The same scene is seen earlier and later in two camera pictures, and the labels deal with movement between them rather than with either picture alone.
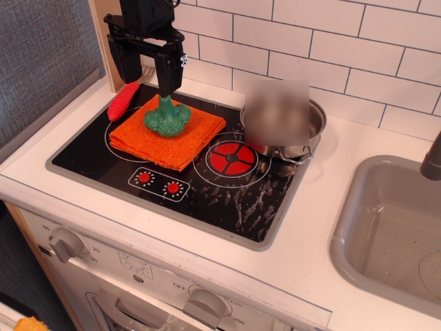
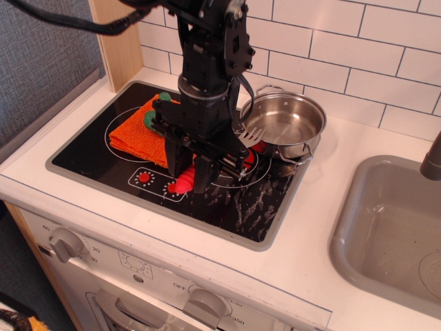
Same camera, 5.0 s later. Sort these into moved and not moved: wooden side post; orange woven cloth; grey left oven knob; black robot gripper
Moved: black robot gripper
Not moved: grey left oven knob; wooden side post; orange woven cloth
